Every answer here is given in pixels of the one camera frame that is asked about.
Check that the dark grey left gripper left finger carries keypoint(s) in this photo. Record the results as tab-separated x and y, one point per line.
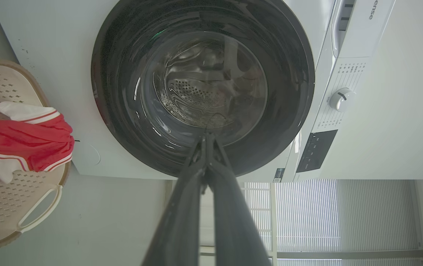
182	214

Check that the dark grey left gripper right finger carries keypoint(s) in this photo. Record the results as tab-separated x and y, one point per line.
233	221

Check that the round dark glass washer door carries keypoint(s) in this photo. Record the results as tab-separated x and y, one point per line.
122	129

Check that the white front-load washing machine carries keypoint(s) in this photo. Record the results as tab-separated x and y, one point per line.
48	40

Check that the blue energy label sticker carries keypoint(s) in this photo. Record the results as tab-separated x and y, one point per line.
278	175

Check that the white window blinds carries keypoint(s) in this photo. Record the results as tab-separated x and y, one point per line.
307	214

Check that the black washer display panel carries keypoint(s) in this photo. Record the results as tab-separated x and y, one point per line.
315	151

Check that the round white filter cover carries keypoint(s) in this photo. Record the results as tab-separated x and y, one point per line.
87	153

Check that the steel washer drum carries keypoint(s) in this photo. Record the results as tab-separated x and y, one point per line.
196	96

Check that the white washer control knob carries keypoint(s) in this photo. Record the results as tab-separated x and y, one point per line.
341	99

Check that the beige perforated laundry basket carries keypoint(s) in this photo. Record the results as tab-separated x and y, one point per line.
12	210

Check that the red and white garment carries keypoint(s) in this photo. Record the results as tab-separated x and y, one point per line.
23	142

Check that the white detergent drawer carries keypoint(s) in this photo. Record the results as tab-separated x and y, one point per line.
363	37

